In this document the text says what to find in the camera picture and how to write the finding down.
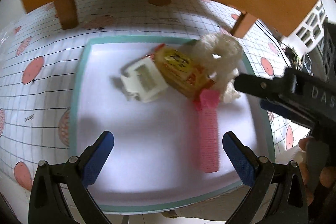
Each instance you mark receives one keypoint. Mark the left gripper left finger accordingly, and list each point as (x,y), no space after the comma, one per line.
(94,157)

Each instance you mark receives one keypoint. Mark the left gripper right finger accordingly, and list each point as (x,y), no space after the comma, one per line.
(241,157)

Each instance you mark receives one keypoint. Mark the person's right hand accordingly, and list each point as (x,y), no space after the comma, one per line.
(315,169)

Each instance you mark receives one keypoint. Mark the yellow snack packet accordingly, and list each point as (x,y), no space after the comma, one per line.
(180,71)

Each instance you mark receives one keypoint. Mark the cream lace cloth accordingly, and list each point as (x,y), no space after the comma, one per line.
(220,54)

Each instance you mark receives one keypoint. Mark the white teal-rimmed tray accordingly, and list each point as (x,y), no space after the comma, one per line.
(153,164)

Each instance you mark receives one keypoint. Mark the smartphone on stand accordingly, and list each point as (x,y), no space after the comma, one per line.
(306,64)

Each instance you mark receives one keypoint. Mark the fruit pattern tablecloth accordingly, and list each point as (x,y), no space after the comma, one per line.
(39,72)

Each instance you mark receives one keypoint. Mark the white magazine rack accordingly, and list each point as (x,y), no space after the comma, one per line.
(309,32)

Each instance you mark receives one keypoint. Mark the pink hair roller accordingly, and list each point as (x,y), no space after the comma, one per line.
(206,107)

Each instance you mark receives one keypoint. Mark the clear plastic bag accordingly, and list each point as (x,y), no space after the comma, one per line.
(7,36)

